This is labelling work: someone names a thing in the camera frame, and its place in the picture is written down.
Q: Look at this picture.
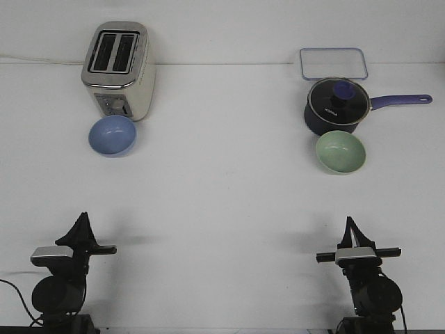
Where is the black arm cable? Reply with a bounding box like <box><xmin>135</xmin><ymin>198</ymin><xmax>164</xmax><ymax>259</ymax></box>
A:
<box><xmin>0</xmin><ymin>279</ymin><xmax>42</xmax><ymax>327</ymax></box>
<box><xmin>378</xmin><ymin>271</ymin><xmax>408</xmax><ymax>331</ymax></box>

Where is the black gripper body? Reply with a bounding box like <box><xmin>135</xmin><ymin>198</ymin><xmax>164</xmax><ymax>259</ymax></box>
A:
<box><xmin>316</xmin><ymin>247</ymin><xmax>401</xmax><ymax>275</ymax></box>
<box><xmin>68</xmin><ymin>243</ymin><xmax>117</xmax><ymax>268</ymax></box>

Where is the glass pot lid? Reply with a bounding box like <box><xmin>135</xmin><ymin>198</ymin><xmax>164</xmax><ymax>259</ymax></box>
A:
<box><xmin>308</xmin><ymin>77</ymin><xmax>371</xmax><ymax>125</ymax></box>

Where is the clear rectangular container lid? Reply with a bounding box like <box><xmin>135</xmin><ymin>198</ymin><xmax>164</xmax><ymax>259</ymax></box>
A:
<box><xmin>299</xmin><ymin>47</ymin><xmax>369</xmax><ymax>81</ymax></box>

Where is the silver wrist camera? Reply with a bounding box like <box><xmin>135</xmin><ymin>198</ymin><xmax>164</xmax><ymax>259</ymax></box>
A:
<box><xmin>334</xmin><ymin>247</ymin><xmax>377</xmax><ymax>265</ymax></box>
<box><xmin>30</xmin><ymin>246</ymin><xmax>74</xmax><ymax>267</ymax></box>

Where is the blue bowl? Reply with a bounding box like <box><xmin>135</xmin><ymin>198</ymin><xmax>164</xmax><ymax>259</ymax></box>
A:
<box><xmin>88</xmin><ymin>115</ymin><xmax>137</xmax><ymax>157</ymax></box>

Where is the green bowl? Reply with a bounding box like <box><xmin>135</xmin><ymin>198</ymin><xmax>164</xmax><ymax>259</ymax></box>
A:
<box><xmin>315</xmin><ymin>130</ymin><xmax>366</xmax><ymax>175</ymax></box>

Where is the dark blue saucepan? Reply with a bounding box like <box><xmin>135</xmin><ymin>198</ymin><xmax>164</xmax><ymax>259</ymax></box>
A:
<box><xmin>304</xmin><ymin>95</ymin><xmax>433</xmax><ymax>136</ymax></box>

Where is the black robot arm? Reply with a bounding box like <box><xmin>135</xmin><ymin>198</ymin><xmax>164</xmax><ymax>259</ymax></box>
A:
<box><xmin>31</xmin><ymin>212</ymin><xmax>117</xmax><ymax>333</ymax></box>
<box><xmin>316</xmin><ymin>216</ymin><xmax>406</xmax><ymax>333</ymax></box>

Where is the cream and steel toaster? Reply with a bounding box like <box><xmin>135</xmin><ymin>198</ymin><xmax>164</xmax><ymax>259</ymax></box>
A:
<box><xmin>81</xmin><ymin>21</ymin><xmax>156</xmax><ymax>122</ymax></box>

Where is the white toaster power cord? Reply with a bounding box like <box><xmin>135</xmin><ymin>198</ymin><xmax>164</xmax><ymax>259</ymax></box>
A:
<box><xmin>0</xmin><ymin>52</ymin><xmax>86</xmax><ymax>66</ymax></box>

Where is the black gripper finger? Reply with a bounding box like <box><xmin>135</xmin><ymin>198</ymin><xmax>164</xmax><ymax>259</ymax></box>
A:
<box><xmin>85</xmin><ymin>212</ymin><xmax>97</xmax><ymax>245</ymax></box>
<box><xmin>55</xmin><ymin>212</ymin><xmax>86</xmax><ymax>245</ymax></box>
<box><xmin>339</xmin><ymin>216</ymin><xmax>353</xmax><ymax>249</ymax></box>
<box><xmin>350</xmin><ymin>217</ymin><xmax>376</xmax><ymax>249</ymax></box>

